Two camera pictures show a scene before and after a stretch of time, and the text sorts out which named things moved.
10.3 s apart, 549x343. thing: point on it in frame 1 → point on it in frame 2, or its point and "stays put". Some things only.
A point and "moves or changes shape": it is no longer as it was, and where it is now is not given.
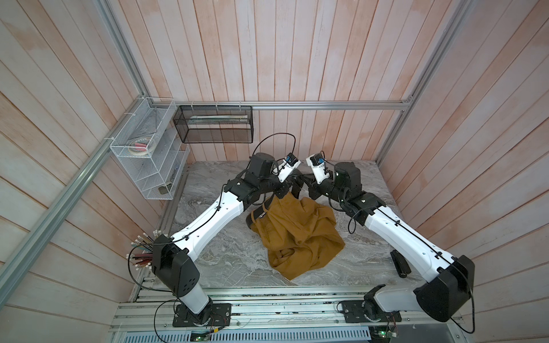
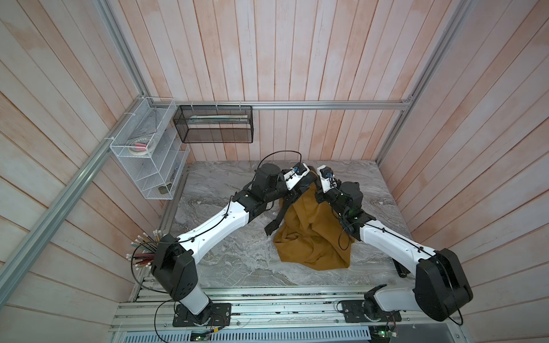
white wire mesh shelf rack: (153, 153) stays put
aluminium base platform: (270, 315) stays put
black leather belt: (258, 211) moves or changes shape
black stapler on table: (401, 264) stays put
